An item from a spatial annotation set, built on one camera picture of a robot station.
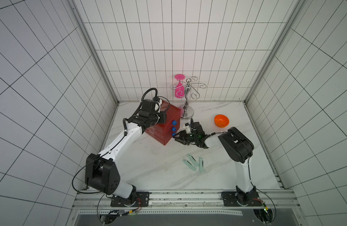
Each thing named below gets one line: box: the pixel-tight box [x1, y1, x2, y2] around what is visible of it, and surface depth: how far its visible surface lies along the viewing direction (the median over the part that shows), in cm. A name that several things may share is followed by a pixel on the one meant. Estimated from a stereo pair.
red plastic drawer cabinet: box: [144, 100, 182, 146], surface depth 87 cm
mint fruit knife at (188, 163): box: [182, 158, 197, 171], surface depth 87 cm
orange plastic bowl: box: [214, 114, 230, 128], surface depth 106 cm
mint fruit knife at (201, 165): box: [198, 156, 204, 174], surface depth 86 cm
